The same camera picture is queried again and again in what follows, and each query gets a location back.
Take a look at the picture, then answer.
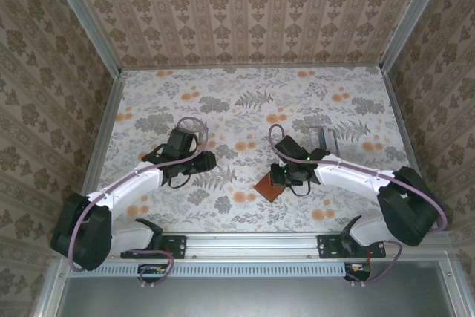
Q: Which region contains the small black controller board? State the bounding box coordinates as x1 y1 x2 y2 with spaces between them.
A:
137 262 168 283
343 261 373 283

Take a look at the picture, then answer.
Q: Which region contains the grey metal panel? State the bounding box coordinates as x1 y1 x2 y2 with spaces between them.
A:
55 260 458 317

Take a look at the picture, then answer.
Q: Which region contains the thin black left gripper cable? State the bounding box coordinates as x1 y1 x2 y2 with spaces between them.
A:
167 171 191 189

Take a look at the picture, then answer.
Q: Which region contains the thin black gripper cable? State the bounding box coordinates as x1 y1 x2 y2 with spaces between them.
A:
167 171 191 189
289 181 312 197

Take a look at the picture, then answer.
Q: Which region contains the thin black right gripper cable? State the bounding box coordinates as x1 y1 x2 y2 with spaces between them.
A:
289 181 312 197

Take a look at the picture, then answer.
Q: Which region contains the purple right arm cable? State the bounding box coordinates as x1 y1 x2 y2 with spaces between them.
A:
267 123 447 288

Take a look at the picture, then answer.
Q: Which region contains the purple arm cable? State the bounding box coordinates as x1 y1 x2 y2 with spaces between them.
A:
267 123 447 288
68 116 210 290

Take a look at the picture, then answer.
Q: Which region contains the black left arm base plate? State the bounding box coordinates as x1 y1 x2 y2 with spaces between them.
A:
119 234 187 260

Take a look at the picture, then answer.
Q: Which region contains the aluminium frame rail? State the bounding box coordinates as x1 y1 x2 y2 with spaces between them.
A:
54 230 456 261

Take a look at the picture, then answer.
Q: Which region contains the aluminium table side rail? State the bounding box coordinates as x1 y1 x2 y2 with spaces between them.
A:
71 71 128 235
381 67 439 233

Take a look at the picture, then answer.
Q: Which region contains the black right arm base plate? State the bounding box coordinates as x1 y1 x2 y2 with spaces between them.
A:
317 234 387 260

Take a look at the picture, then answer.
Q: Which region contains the white slotted cable duct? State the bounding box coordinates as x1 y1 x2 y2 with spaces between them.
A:
68 264 349 278

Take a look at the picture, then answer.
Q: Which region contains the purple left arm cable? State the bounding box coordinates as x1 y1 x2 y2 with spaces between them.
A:
68 116 210 290

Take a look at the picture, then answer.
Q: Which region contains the aluminium frame post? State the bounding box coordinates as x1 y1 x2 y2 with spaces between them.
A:
45 0 124 77
379 0 452 73

